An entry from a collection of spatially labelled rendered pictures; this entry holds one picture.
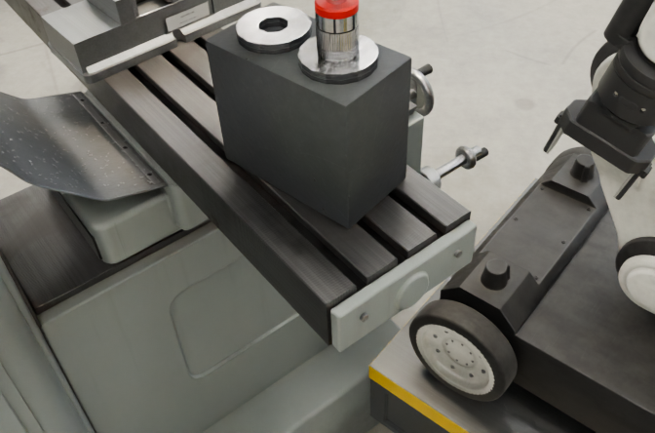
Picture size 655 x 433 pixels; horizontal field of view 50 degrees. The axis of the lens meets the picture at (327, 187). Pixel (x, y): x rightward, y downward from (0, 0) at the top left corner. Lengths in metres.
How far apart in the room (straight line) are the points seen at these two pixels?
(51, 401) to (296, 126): 0.61
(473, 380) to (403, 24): 2.09
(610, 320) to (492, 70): 1.73
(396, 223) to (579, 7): 2.63
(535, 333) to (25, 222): 0.88
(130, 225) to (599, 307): 0.81
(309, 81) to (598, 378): 0.72
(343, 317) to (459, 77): 2.12
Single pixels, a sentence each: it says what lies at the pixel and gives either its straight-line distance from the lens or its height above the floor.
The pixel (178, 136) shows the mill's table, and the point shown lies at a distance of 1.03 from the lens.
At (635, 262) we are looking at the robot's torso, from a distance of 1.22.
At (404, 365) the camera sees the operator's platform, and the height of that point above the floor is 0.40.
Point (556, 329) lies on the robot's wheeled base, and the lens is 1.28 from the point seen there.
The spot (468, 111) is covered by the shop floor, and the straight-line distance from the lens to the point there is 2.66.
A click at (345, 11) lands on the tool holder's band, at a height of 1.22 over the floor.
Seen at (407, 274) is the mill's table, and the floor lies 0.94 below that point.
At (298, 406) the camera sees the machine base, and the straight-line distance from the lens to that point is 1.59.
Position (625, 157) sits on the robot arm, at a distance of 0.92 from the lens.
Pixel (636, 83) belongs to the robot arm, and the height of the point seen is 1.13.
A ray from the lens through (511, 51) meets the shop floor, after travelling 3.03.
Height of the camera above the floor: 1.58
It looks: 43 degrees down
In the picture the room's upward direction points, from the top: 3 degrees counter-clockwise
